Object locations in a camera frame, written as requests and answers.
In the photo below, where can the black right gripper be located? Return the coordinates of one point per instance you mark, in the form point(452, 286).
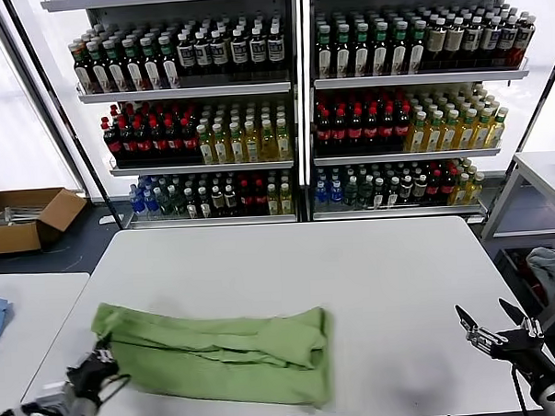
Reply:
point(523, 351)

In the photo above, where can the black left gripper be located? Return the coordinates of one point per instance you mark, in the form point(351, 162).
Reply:
point(91, 375)

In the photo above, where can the green polo shirt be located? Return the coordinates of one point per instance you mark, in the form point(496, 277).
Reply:
point(219, 358)

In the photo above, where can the red cloth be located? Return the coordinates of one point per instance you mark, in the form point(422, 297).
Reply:
point(536, 286)

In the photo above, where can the light blue crumpled cloth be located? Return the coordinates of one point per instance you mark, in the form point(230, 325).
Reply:
point(552, 265)

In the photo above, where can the small white flat object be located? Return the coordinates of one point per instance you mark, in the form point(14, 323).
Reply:
point(106, 219)

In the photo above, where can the brown cardboard box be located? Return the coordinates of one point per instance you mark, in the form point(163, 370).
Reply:
point(11, 238)

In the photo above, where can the black slanted pole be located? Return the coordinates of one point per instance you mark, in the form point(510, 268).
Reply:
point(530, 128)
point(106, 201)

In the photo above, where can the clear plastic packets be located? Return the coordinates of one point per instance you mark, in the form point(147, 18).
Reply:
point(24, 213)

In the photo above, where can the grey metal side table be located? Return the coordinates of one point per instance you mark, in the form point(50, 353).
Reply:
point(547, 168)

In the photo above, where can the yellow tea bottle green label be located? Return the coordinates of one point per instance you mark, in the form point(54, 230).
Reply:
point(268, 146)
point(418, 137)
point(497, 133)
point(434, 136)
point(483, 133)
point(449, 136)
point(466, 135)
point(237, 147)
point(206, 149)
point(253, 147)
point(221, 148)
point(284, 145)

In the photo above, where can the red-cap cola bottle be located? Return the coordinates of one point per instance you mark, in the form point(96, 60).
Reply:
point(191, 142)
point(113, 146)
point(373, 131)
point(324, 134)
point(143, 145)
point(403, 130)
point(340, 134)
point(388, 130)
point(357, 132)
point(174, 143)
point(159, 144)
point(128, 145)

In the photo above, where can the metal drinks shelf rack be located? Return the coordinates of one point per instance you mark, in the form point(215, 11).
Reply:
point(185, 91)
point(414, 78)

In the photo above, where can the green-cap dark drink bottle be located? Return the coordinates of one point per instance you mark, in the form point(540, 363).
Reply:
point(325, 58)
point(134, 71)
point(100, 73)
point(152, 70)
point(170, 70)
point(362, 57)
point(83, 73)
point(417, 54)
point(344, 57)
point(381, 56)
point(400, 55)
point(116, 72)

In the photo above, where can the dark bottle blue-white label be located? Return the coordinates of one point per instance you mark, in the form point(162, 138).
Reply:
point(276, 47)
point(508, 37)
point(202, 52)
point(239, 49)
point(474, 38)
point(219, 50)
point(258, 48)
point(492, 37)
point(186, 53)

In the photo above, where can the red drink bottle white cap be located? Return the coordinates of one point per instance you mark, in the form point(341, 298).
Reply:
point(524, 38)

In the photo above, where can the dark bottle beige label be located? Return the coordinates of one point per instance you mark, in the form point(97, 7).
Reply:
point(437, 40)
point(455, 39)

